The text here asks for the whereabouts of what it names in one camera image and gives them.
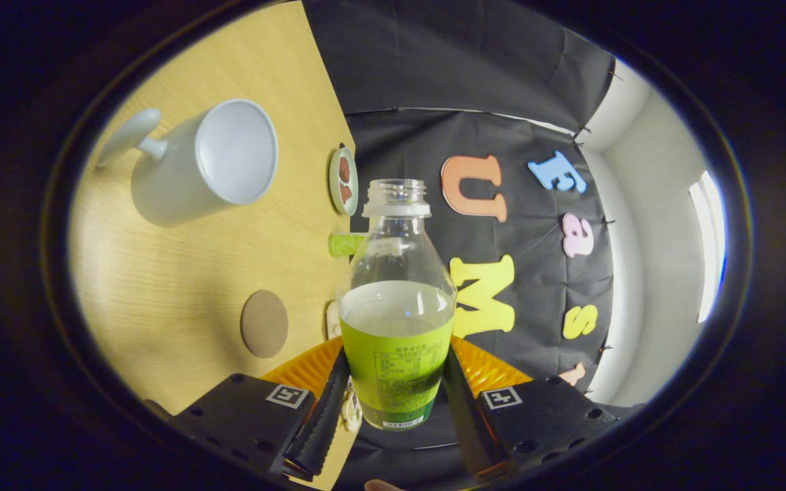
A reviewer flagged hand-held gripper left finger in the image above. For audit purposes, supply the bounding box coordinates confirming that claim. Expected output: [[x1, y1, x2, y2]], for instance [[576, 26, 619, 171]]
[[144, 334, 351, 481]]

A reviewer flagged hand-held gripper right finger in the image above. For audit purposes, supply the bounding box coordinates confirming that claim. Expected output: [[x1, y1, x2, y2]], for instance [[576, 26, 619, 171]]
[[442, 336, 639, 481]]

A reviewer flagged green juice bottle without cap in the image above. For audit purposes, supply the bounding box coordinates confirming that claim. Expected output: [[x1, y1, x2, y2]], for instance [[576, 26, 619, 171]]
[[338, 179, 459, 432]]

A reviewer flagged round brown coaster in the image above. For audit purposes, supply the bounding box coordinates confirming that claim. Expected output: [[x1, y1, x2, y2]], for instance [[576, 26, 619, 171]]
[[240, 290, 289, 359]]

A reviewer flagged white cup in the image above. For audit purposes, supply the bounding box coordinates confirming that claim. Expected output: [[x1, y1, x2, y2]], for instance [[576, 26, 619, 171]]
[[96, 99, 279, 228]]

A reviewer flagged tall capped green bottle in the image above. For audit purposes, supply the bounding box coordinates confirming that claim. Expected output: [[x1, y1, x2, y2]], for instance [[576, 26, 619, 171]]
[[329, 232, 368, 258]]

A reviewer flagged wooden table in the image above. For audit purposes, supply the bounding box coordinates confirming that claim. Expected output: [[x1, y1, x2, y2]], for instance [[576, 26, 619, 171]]
[[69, 0, 360, 491]]

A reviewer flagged grey plate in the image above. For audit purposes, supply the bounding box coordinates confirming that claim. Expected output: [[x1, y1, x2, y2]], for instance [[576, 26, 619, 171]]
[[328, 145, 360, 217]]

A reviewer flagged ceiling light panel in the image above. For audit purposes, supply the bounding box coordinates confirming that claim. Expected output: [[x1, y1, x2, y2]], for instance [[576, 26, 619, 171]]
[[688, 170, 727, 323]]

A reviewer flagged black backdrop cloth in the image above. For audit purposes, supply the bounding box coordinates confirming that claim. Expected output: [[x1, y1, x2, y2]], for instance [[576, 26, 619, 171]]
[[301, 0, 639, 491]]

